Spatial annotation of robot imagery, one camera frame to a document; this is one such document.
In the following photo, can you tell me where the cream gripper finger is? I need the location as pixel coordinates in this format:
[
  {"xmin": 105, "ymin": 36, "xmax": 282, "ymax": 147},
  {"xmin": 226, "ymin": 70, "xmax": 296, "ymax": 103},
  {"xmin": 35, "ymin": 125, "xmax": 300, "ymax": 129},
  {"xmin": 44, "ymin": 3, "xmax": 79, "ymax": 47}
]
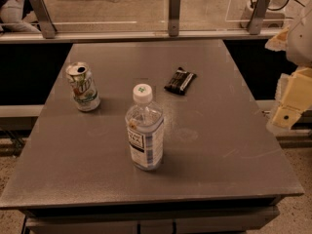
[
  {"xmin": 271, "ymin": 67, "xmax": 312, "ymax": 129},
  {"xmin": 265, "ymin": 26, "xmax": 290, "ymax": 52}
]

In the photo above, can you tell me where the clear blue-label plastic bottle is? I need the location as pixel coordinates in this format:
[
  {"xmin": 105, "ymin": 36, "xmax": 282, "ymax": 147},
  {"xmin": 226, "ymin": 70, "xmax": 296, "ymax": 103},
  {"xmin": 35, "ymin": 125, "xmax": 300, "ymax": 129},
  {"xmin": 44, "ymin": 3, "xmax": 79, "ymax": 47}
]
[{"xmin": 125, "ymin": 84, "xmax": 164, "ymax": 171}]

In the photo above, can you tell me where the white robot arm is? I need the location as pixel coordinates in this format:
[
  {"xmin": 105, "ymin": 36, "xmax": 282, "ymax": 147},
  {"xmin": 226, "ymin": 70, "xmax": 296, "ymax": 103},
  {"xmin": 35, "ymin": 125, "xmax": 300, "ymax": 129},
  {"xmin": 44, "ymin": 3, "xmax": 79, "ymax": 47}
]
[{"xmin": 265, "ymin": 1, "xmax": 312, "ymax": 133}]

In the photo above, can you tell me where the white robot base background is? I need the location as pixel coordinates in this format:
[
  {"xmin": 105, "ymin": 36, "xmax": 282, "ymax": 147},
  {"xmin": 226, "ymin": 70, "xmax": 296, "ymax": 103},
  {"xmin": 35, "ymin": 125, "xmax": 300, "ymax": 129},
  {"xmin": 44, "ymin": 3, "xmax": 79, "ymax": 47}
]
[{"xmin": 240, "ymin": 0, "xmax": 290, "ymax": 28}]

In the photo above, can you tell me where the black snack wrapper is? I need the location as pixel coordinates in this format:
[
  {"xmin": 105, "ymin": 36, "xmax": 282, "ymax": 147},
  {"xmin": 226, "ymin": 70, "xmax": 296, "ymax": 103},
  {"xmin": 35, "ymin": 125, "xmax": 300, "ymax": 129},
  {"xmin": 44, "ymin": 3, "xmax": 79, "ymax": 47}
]
[{"xmin": 164, "ymin": 67, "xmax": 197, "ymax": 96}]

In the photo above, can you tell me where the open 7up soda can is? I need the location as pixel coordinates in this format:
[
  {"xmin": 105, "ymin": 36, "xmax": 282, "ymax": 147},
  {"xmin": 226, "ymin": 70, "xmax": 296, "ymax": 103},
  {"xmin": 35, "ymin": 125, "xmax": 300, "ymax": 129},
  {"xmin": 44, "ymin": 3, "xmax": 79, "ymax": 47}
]
[{"xmin": 65, "ymin": 61, "xmax": 100, "ymax": 112}]

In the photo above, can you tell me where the person in light trousers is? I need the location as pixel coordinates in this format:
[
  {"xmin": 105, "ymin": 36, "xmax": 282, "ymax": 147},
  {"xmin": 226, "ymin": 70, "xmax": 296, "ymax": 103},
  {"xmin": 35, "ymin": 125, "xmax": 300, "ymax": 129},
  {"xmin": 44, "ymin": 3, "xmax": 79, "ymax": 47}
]
[{"xmin": 0, "ymin": 0, "xmax": 40, "ymax": 33}]

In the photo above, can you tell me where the metal barrier rail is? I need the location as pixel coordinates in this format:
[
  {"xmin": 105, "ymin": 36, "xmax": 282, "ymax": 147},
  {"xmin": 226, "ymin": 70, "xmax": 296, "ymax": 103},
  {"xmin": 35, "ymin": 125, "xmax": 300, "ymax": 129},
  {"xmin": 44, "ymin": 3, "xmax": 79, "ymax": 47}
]
[{"xmin": 0, "ymin": 28, "xmax": 279, "ymax": 44}]

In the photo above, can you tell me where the right metal rail bracket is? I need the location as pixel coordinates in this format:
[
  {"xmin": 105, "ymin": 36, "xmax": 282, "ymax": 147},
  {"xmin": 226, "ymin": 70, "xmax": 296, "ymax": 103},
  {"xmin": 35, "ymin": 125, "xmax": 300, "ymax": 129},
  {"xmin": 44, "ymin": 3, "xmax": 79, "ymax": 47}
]
[{"xmin": 247, "ymin": 0, "xmax": 271, "ymax": 35}]

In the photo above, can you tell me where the metal rail bracket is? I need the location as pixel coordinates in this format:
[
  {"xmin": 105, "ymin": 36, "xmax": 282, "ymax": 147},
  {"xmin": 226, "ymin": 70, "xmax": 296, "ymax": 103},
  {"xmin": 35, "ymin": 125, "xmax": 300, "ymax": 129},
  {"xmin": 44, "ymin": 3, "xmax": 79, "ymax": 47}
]
[
  {"xmin": 247, "ymin": 0, "xmax": 271, "ymax": 35},
  {"xmin": 168, "ymin": 0, "xmax": 180, "ymax": 37},
  {"xmin": 29, "ymin": 0, "xmax": 57, "ymax": 39}
]

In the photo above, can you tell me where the black cable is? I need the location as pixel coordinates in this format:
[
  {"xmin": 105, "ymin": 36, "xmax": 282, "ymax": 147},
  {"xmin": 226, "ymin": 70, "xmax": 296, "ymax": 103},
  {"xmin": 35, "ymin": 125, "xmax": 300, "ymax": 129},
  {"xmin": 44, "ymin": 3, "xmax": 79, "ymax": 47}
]
[{"xmin": 249, "ymin": 0, "xmax": 307, "ymax": 12}]

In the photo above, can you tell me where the middle metal rail bracket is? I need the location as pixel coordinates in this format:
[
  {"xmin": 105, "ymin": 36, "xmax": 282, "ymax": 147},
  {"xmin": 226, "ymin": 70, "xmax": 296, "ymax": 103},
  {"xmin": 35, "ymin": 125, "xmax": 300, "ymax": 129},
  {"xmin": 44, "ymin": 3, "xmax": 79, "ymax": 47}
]
[{"xmin": 168, "ymin": 0, "xmax": 180, "ymax": 37}]

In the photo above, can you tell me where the left metal rail bracket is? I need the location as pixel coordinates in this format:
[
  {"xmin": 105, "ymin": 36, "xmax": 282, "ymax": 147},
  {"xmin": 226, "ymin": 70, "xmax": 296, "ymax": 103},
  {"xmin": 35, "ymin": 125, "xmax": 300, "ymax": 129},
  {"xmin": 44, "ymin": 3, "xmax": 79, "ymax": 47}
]
[{"xmin": 29, "ymin": 0, "xmax": 57, "ymax": 39}]

